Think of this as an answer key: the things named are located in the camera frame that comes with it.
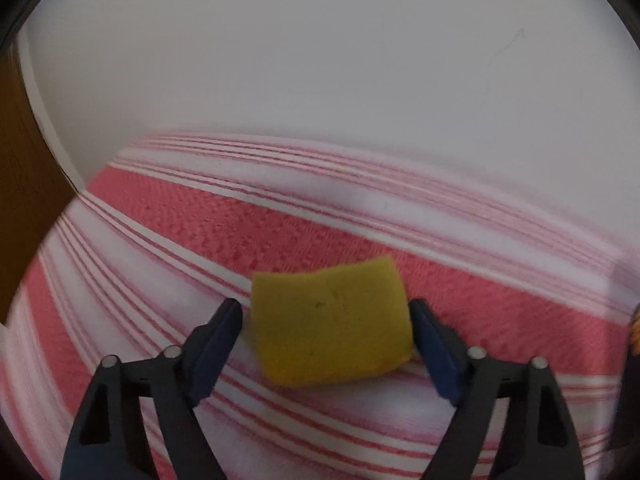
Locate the red striped tablecloth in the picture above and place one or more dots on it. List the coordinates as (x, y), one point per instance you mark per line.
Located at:
(300, 215)

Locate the brown wooden door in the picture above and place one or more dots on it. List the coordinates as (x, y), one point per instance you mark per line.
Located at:
(25, 185)

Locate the yellow sponge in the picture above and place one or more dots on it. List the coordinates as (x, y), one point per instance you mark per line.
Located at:
(330, 320)

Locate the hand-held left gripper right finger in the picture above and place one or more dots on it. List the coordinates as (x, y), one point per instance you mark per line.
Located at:
(435, 355)

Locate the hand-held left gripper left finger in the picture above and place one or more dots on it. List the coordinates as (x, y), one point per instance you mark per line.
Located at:
(215, 355)

